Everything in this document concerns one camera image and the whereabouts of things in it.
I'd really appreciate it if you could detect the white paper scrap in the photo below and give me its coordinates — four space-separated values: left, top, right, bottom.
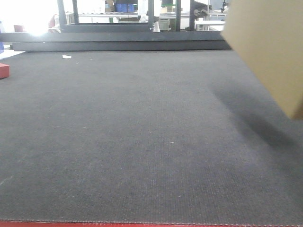
62 55 72 59

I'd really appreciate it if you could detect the blue storage bin background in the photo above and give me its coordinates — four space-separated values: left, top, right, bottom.
116 3 134 13

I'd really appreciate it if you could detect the white long desk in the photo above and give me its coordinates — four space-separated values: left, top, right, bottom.
195 20 225 31

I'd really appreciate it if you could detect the small red box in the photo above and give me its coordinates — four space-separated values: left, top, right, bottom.
0 63 10 79

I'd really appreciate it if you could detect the black metal frame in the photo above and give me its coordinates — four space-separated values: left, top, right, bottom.
57 0 195 33

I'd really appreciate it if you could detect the black conveyor belt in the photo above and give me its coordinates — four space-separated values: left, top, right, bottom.
0 51 303 226

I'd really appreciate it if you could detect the tall brown cardboard box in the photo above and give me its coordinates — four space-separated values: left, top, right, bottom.
222 0 303 120

